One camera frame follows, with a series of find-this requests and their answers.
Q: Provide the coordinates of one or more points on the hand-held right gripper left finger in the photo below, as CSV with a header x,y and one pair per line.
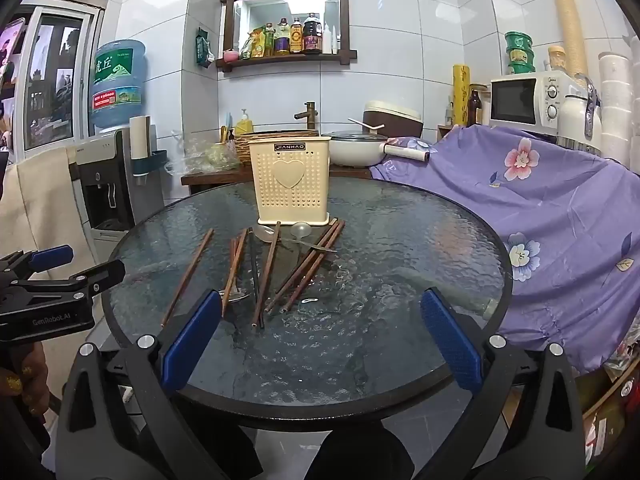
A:
x,y
192,342

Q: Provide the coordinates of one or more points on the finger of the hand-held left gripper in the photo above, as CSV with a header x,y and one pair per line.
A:
x,y
105,272
50,256

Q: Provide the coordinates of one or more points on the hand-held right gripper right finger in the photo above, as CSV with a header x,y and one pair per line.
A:
x,y
447,342

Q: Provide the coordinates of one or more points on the brown wooden chopstick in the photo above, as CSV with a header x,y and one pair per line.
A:
x,y
187,277
235,272
314,267
303,266
267,275

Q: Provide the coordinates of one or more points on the all-metal spoon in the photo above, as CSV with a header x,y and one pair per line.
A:
x,y
262,234

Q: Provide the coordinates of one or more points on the clear plastic spoon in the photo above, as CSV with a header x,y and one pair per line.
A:
x,y
301,230

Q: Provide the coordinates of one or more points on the cream plastic utensil holder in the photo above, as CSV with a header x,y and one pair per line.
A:
x,y
290,200

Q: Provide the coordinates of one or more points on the person's left hand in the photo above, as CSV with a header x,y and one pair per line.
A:
x,y
22,380

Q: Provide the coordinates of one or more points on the beige cloth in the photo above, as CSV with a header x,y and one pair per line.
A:
x,y
40,200

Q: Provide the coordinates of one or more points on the water dispenser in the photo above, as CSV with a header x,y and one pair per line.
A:
x,y
100,170

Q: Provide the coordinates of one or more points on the teal plastic holder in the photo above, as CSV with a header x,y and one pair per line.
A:
x,y
157,157

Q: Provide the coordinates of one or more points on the white cup tube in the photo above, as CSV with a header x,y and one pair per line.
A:
x,y
140,135

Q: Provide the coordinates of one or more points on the clear plastic bag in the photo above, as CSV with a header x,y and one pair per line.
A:
x,y
200,160

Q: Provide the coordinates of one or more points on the purple floral cloth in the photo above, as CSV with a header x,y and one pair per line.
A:
x,y
550,220

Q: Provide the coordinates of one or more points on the colourful plastic packets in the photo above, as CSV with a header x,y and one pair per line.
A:
x,y
615,400

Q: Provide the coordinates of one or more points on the white framed window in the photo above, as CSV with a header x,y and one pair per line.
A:
x,y
55,75

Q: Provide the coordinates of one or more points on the blue water jug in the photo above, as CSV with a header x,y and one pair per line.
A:
x,y
117,85

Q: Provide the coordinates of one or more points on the woven basin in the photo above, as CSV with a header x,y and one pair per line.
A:
x,y
242,147

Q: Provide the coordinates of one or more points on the blue toothbrush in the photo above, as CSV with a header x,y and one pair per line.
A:
x,y
228,125

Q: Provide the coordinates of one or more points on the white paper roll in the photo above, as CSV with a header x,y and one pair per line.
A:
x,y
407,152

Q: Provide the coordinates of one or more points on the yellow soap dispenser bottle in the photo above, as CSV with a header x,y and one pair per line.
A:
x,y
244,125

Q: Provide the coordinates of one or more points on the small wooden box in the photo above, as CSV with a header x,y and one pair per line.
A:
x,y
442,132

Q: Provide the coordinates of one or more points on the small clear bottle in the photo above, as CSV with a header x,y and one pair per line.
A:
x,y
448,115

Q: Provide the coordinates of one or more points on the brown white rice cooker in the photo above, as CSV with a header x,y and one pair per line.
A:
x,y
395,120

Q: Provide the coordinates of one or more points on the white rice paddle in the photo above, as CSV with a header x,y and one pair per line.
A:
x,y
365,124

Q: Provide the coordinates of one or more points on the brown glass bottle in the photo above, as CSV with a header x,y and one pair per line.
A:
x,y
475,110

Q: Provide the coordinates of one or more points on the green hanging packet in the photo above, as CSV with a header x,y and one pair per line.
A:
x,y
203,50

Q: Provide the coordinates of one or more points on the white microwave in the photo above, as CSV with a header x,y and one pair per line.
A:
x,y
515,102

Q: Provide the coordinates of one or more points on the pink bowl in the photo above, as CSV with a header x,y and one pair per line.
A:
x,y
231,55

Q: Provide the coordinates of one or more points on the yellow wrap roll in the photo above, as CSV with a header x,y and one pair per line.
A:
x,y
461,90

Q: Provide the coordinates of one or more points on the white thermos jug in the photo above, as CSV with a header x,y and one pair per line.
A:
x,y
575,120

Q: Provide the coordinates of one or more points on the bamboo faucet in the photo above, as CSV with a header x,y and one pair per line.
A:
x,y
311,115

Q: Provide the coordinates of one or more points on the yellow-green snack packet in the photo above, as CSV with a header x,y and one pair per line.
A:
x,y
255,45

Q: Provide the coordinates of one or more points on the yellow oil bottle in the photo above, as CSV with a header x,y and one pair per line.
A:
x,y
270,42

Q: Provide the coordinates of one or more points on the stack of white bowls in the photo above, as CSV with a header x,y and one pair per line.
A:
x,y
617,110

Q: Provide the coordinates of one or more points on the yellow liquid condiment bottle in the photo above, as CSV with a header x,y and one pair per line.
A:
x,y
282,40

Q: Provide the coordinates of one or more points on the brown bottle orange label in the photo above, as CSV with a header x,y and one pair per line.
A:
x,y
296,37

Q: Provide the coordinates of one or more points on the dark soy sauce bottle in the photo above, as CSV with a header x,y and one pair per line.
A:
x,y
312,35

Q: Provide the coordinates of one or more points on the white squeeze bottle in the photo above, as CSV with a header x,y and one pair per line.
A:
x,y
327,40

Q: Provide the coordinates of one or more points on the tall paper cup stack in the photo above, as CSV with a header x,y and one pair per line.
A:
x,y
570,25

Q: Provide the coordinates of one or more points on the wooden mirror wall shelf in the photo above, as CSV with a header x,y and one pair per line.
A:
x,y
280,58

